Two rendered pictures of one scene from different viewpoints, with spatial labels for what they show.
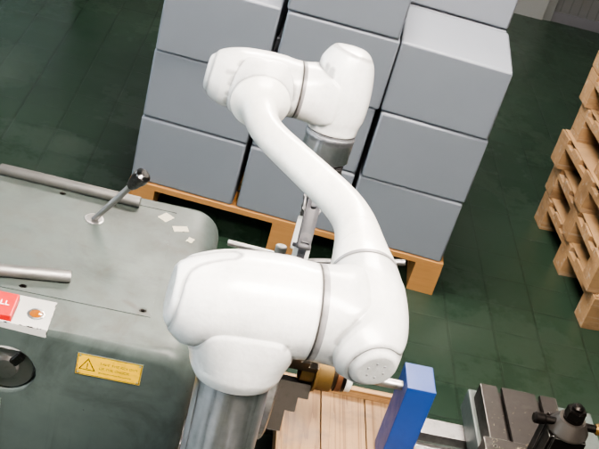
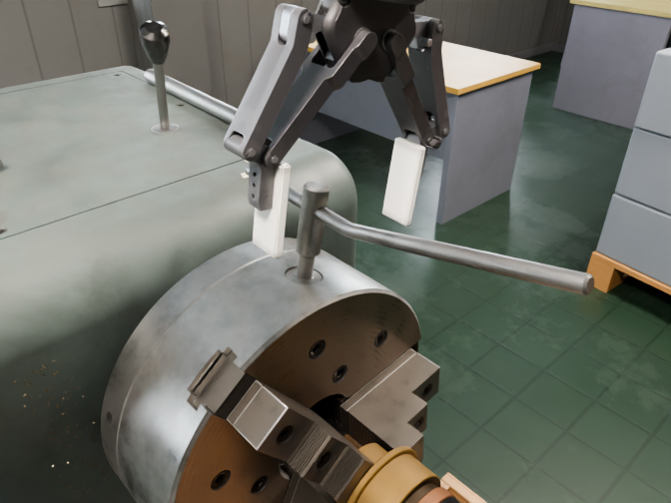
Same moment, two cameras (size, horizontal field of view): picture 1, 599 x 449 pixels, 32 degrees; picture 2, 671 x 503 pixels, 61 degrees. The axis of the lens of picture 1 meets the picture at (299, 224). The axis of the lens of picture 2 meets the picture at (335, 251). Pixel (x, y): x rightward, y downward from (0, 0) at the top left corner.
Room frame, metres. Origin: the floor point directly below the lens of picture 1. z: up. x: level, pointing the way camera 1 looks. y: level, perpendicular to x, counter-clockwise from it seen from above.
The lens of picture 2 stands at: (1.39, -0.33, 1.53)
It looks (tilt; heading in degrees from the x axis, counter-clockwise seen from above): 33 degrees down; 54
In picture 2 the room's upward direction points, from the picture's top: 1 degrees clockwise
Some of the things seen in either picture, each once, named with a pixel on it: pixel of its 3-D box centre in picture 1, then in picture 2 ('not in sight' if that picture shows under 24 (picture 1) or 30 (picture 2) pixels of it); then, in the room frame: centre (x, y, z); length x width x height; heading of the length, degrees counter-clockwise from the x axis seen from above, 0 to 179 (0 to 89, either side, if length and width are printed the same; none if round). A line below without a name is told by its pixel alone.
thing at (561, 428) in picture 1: (570, 424); not in sight; (1.59, -0.61, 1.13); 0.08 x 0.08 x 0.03
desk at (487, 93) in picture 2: not in sight; (394, 112); (3.68, 2.18, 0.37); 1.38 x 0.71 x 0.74; 96
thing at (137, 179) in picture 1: (138, 180); (154, 44); (1.62, 0.31, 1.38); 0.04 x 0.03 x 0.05; 97
